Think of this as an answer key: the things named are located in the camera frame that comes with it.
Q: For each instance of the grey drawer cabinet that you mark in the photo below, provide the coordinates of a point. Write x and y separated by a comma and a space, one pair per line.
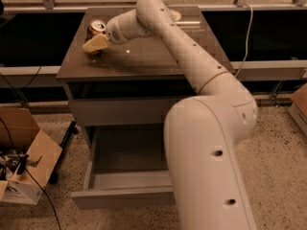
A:
140, 69

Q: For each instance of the orange soda can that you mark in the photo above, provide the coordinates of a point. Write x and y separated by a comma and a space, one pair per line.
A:
96, 26

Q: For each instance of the cardboard box at right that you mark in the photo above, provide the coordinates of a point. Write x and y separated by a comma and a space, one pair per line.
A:
298, 109

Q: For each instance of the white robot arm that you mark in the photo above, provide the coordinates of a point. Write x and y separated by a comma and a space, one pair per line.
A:
200, 132

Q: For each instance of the metal window railing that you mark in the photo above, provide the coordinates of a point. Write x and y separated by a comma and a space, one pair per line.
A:
294, 69

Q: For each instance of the open cardboard box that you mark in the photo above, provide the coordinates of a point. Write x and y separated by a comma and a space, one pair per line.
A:
28, 157

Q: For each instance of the white bowl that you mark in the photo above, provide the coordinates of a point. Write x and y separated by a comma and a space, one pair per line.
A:
176, 15

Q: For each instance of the open middle drawer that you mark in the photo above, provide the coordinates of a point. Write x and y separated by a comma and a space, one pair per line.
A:
127, 168

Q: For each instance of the grey top drawer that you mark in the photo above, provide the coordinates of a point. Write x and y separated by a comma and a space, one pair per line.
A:
90, 112

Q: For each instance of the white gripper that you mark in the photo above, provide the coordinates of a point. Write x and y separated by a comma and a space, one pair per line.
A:
114, 30

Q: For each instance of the black stand leg left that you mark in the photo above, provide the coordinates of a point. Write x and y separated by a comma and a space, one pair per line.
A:
63, 144

